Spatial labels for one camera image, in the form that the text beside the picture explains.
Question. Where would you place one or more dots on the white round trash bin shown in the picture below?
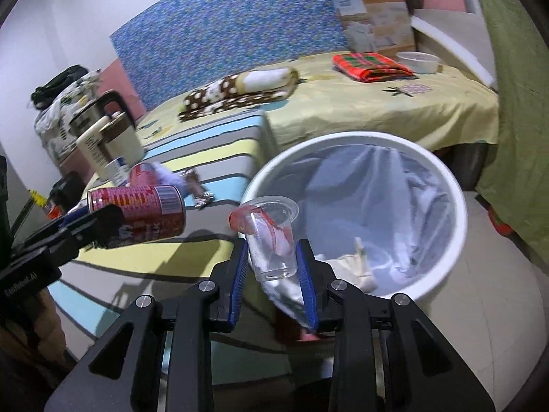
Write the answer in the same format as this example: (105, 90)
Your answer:
(455, 231)

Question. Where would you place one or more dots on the red toy car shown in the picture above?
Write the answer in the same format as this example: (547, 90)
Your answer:
(53, 211)

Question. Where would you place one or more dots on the grey refrigerator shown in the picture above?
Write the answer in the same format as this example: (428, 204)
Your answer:
(23, 189)

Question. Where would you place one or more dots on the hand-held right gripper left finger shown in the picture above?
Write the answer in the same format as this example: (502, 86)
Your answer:
(238, 274)

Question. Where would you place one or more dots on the brown polka dot blanket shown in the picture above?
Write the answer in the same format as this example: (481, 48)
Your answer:
(231, 94)

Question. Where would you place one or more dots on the black bag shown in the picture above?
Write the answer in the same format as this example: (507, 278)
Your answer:
(60, 83)

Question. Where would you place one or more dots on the red drink can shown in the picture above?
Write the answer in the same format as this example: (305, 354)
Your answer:
(150, 210)
(143, 176)

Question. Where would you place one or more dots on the cream mug with brown lid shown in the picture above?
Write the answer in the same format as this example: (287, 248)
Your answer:
(124, 141)

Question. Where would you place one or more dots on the blue ribbed plastic wrapper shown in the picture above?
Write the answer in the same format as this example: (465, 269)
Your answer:
(169, 177)

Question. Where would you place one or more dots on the clear plastic cup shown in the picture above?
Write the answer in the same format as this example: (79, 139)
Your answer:
(276, 268)

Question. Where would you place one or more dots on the green cloth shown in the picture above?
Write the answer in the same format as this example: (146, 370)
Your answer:
(514, 94)

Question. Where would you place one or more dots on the crumpled white tissue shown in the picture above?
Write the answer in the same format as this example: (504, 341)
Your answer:
(351, 268)

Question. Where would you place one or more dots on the clear plastic bin liner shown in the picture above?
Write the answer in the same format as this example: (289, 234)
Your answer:
(386, 189)

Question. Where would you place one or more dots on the red slipper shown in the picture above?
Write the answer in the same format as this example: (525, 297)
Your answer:
(501, 223)

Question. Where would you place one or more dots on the cardboard box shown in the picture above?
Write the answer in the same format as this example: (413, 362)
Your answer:
(377, 13)

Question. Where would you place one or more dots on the yellow tag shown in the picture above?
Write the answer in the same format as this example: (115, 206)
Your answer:
(37, 199)

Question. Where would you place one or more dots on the pineapple print bundle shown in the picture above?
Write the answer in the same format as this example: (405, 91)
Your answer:
(53, 124)

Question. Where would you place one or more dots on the black device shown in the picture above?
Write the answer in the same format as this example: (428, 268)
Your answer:
(68, 191)

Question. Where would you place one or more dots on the brown snack wrapper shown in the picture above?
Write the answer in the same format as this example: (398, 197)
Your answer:
(197, 189)

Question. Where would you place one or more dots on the yellow bed sheet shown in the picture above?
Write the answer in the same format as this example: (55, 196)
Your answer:
(364, 103)

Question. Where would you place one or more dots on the red plaid cloth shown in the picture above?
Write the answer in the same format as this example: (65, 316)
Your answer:
(369, 66)

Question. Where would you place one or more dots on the white bed frame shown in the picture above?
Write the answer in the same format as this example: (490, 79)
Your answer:
(454, 47)

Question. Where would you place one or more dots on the blue patterned headboard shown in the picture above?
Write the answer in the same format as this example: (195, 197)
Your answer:
(236, 30)

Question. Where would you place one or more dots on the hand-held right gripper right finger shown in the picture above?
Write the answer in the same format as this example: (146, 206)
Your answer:
(305, 274)

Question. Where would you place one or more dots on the cream thermos bottle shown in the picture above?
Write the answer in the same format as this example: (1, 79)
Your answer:
(94, 154)

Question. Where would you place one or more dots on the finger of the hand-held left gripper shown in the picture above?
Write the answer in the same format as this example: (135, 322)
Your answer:
(107, 227)
(75, 219)

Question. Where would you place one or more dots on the person's left forearm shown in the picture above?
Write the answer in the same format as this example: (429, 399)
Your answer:
(38, 330)

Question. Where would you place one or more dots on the white yogurt cup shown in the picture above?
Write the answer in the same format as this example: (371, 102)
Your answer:
(116, 171)

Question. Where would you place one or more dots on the white bowl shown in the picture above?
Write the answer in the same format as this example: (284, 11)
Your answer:
(418, 63)

